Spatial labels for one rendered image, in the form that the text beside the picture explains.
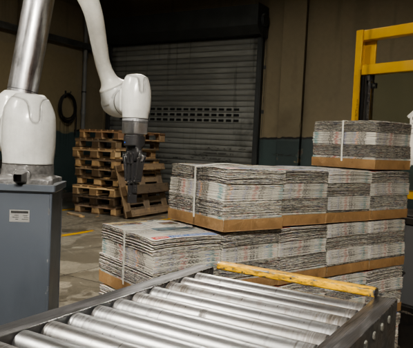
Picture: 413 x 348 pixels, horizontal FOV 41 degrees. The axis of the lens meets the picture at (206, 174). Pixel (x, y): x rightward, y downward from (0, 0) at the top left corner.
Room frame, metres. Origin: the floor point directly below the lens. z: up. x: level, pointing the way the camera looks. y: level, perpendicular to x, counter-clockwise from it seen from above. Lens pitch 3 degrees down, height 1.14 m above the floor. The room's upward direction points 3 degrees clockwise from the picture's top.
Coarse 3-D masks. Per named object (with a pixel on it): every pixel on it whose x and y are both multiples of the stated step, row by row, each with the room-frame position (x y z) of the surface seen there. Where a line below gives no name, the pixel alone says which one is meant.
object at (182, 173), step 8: (176, 168) 2.21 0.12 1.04; (184, 168) 2.15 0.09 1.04; (192, 168) 2.11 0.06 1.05; (176, 176) 2.20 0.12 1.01; (184, 176) 2.15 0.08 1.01; (192, 176) 2.10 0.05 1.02; (176, 184) 2.19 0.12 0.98; (184, 184) 2.14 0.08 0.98; (192, 184) 2.10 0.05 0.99; (176, 192) 2.18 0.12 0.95; (184, 192) 2.14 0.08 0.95; (168, 200) 2.23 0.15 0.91; (176, 200) 2.18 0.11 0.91; (184, 200) 2.13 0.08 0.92; (176, 208) 2.18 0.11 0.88; (184, 208) 2.13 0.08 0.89
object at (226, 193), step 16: (208, 176) 2.02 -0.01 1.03; (224, 176) 1.94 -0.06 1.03; (240, 176) 1.96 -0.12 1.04; (256, 176) 2.00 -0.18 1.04; (272, 176) 2.05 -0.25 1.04; (208, 192) 2.02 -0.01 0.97; (224, 192) 1.94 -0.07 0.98; (240, 192) 1.97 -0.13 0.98; (256, 192) 2.01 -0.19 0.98; (272, 192) 2.06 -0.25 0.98; (208, 208) 2.00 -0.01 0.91; (224, 208) 1.93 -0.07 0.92; (240, 208) 1.98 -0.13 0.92; (256, 208) 2.02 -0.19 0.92; (272, 208) 2.06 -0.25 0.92
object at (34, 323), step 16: (176, 272) 1.44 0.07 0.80; (192, 272) 1.45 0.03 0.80; (208, 272) 1.50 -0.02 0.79; (128, 288) 1.26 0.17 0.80; (144, 288) 1.27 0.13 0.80; (80, 304) 1.12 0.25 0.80; (96, 304) 1.12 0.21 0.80; (112, 304) 1.16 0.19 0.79; (16, 320) 1.00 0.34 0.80; (32, 320) 1.00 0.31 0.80; (48, 320) 1.01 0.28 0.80; (64, 320) 1.04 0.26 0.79; (0, 336) 0.92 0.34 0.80
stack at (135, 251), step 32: (128, 224) 2.04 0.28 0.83; (160, 224) 2.08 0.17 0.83; (192, 224) 2.13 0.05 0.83; (320, 224) 2.31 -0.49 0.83; (352, 224) 2.42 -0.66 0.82; (128, 256) 1.90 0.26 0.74; (160, 256) 1.79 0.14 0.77; (192, 256) 1.86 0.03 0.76; (224, 256) 1.97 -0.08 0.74; (256, 256) 2.07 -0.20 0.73; (288, 256) 2.16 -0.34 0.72; (320, 256) 2.29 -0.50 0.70; (352, 256) 2.41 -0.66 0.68; (288, 288) 2.16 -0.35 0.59; (320, 288) 2.28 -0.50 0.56
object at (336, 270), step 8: (344, 264) 2.37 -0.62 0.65; (352, 264) 2.41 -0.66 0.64; (360, 264) 2.44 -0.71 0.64; (104, 272) 2.03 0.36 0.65; (296, 272) 2.19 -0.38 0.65; (304, 272) 2.22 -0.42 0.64; (312, 272) 2.25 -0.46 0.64; (320, 272) 2.28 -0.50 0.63; (328, 272) 2.31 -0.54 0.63; (336, 272) 2.34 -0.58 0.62; (344, 272) 2.38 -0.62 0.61; (104, 280) 2.03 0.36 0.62; (112, 280) 1.98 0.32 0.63; (120, 280) 1.93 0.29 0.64; (248, 280) 2.03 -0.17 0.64; (256, 280) 2.06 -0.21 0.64; (264, 280) 2.08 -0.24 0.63; (272, 280) 2.11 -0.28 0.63; (280, 280) 2.14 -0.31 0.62; (120, 288) 1.93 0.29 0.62
